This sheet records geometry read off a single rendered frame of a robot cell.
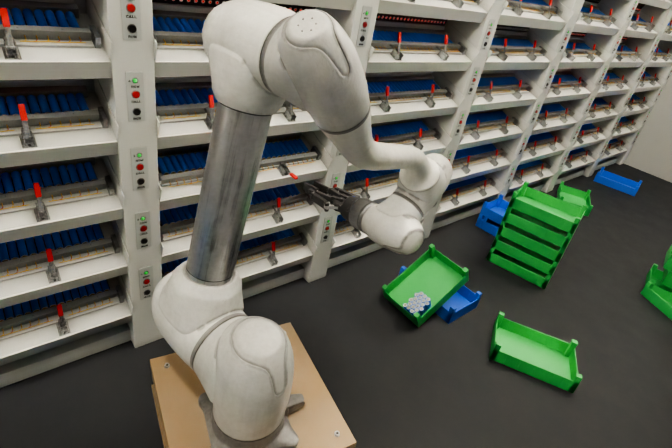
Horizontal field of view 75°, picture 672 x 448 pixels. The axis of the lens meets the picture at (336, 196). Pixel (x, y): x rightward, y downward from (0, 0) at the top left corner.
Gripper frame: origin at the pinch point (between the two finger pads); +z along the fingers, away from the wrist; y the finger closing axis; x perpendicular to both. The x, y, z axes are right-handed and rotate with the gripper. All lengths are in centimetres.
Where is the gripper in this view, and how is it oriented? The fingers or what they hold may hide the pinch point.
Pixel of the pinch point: (315, 188)
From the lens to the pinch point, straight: 136.5
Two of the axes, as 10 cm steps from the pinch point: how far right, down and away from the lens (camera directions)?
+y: 7.7, -1.8, 6.1
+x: 0.7, -9.3, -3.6
